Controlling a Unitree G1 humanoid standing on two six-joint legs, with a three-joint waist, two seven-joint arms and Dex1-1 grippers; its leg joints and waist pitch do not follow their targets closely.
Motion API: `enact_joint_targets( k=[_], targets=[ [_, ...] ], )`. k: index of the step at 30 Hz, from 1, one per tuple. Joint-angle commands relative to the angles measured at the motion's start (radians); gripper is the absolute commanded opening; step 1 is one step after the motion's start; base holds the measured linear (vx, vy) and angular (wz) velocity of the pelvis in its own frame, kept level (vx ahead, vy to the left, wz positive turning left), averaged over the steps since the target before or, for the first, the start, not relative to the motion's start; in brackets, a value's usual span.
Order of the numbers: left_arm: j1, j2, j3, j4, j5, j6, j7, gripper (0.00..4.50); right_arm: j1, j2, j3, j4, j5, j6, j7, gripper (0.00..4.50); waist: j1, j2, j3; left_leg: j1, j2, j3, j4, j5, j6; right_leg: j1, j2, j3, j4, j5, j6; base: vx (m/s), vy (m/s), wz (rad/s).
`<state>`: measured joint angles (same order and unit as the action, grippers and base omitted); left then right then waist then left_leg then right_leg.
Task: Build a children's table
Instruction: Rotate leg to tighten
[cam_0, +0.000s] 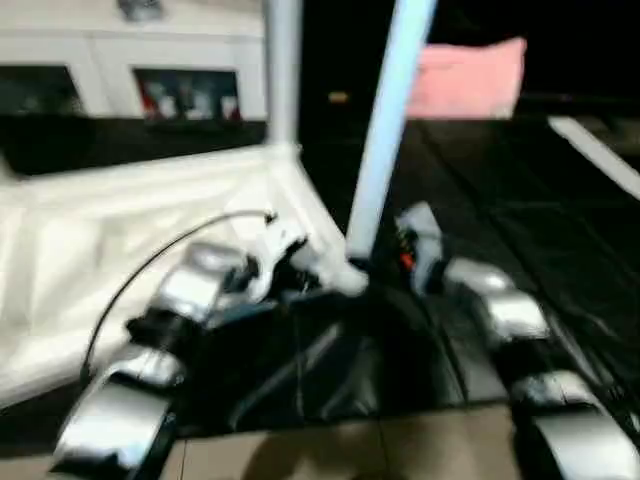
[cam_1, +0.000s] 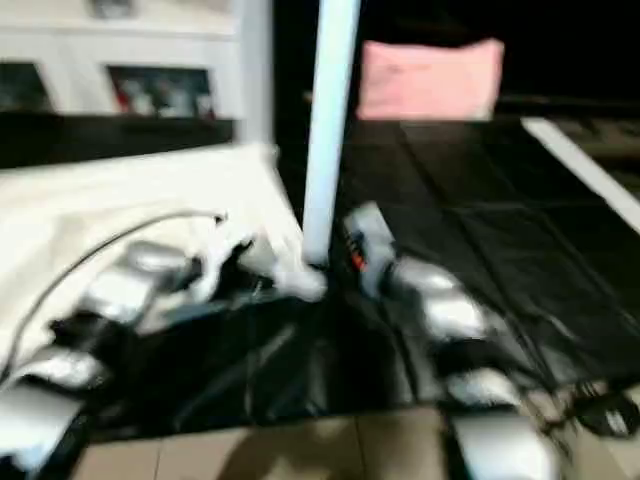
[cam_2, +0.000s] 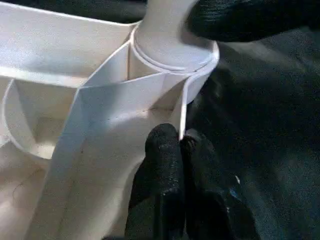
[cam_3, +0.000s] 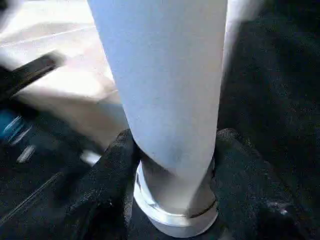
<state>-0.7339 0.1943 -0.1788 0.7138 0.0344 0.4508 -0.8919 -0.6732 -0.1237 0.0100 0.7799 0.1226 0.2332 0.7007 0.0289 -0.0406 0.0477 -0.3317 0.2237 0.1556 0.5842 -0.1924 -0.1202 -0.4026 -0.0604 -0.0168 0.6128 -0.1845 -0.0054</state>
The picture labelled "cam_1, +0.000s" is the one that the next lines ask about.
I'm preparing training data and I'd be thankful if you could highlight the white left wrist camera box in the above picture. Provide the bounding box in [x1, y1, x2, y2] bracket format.
[195, 225, 257, 301]

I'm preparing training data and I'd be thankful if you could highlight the white plastic table top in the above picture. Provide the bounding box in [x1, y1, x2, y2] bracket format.
[0, 143, 329, 347]

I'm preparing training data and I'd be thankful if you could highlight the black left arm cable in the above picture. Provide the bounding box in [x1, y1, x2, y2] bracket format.
[0, 210, 229, 373]

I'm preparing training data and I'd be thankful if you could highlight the black tripod stand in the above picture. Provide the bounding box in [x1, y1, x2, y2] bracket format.
[560, 385, 640, 441]

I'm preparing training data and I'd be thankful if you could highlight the red bottle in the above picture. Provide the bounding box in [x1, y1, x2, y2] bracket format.
[115, 75, 137, 113]

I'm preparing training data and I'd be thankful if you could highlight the black work mat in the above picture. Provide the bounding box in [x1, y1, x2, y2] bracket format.
[0, 112, 640, 436]

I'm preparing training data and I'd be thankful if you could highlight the white flat board strip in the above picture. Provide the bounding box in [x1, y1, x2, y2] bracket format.
[520, 117, 640, 236]

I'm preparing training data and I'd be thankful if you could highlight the dark patterned ornament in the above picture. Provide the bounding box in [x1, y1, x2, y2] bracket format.
[92, 0, 136, 19]

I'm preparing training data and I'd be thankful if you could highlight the pink pillow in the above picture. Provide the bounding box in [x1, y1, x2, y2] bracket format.
[357, 38, 506, 121]

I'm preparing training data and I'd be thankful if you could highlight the white glass-door cabinet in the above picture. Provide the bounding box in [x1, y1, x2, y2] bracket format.
[0, 0, 246, 119]

